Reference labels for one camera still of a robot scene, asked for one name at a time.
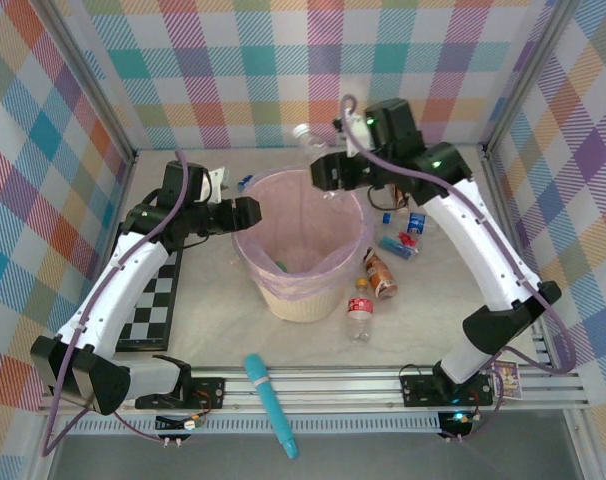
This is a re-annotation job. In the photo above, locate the cream waste bin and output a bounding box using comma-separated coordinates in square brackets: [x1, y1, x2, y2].
[255, 267, 352, 322]

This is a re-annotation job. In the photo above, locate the trash bin with pink liner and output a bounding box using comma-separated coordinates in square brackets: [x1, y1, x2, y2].
[231, 168, 377, 301]

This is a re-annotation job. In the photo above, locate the clear bottle white cap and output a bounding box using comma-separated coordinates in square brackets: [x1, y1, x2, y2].
[291, 124, 347, 201]

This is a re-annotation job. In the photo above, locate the Fiji water bottle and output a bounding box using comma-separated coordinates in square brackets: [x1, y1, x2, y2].
[379, 230, 422, 262]

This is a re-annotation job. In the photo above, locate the teal marker pen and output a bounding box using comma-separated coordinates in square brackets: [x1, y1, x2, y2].
[244, 353, 300, 460]

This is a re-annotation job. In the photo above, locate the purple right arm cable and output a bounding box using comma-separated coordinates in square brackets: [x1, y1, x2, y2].
[340, 94, 579, 444]

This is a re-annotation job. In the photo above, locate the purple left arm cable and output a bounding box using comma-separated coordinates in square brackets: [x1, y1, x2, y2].
[40, 149, 192, 459]

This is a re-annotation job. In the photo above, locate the colourful picture card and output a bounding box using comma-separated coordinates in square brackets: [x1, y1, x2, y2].
[491, 359, 523, 400]

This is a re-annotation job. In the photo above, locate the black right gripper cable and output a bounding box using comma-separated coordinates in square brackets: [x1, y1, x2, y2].
[366, 184, 410, 214]

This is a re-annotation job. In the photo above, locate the red label water bottle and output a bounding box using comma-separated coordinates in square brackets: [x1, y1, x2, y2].
[346, 278, 375, 346]

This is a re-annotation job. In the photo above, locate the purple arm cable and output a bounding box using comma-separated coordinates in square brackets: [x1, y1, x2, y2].
[340, 94, 579, 444]
[40, 149, 192, 459]

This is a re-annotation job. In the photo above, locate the small circuit board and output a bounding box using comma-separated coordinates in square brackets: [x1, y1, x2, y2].
[155, 414, 207, 434]
[437, 410, 477, 439]

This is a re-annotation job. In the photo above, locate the aluminium frame post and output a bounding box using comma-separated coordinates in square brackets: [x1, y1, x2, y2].
[481, 0, 583, 154]
[41, 0, 140, 164]

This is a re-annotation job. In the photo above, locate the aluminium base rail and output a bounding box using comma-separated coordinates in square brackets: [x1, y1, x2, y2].
[37, 367, 584, 414]

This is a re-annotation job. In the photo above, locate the black white checkerboard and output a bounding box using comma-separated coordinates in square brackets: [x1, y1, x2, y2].
[115, 244, 184, 354]

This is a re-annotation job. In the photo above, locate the white slotted cable duct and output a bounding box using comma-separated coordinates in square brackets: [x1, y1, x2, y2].
[62, 415, 442, 435]

